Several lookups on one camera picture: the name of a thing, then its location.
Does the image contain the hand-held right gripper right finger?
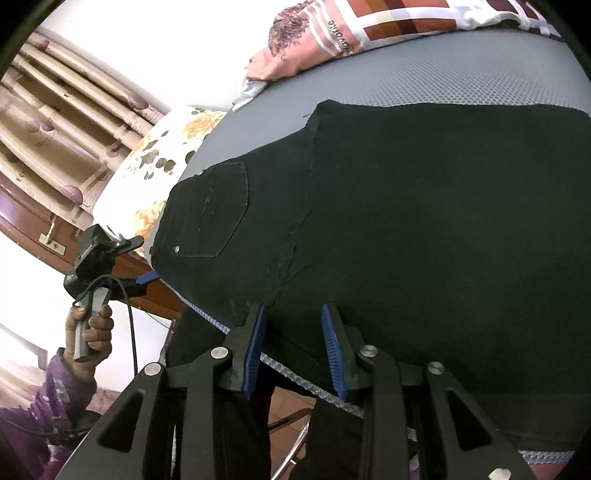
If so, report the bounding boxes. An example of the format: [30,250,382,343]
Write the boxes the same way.
[322,303,539,480]

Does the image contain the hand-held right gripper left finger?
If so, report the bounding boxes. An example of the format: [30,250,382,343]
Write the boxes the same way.
[55,304,269,480]

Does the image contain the black pants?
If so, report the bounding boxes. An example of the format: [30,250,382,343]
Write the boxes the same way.
[150,99,591,480]

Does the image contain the person's left forearm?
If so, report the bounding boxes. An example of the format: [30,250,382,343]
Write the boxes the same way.
[0,348,99,480]

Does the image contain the person's left hand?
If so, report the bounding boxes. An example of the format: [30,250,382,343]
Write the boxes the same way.
[66,304,115,366]

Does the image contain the brass hinge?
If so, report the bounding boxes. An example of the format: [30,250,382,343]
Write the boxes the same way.
[39,222,64,254]

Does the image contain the large floral pillow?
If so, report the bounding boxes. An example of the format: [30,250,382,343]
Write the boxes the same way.
[92,106,229,266]

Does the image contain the brown striped curtain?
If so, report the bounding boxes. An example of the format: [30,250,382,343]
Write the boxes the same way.
[0,37,171,227]

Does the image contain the light blue cloth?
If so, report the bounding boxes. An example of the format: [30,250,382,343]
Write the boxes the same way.
[232,76,271,113]

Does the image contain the black cable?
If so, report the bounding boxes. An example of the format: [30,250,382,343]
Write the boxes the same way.
[85,276,139,377]

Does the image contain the wooden bed frame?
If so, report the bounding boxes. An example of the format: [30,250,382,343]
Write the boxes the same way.
[0,180,185,319]

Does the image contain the metal chair frame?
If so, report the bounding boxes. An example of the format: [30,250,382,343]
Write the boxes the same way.
[270,406,311,480]

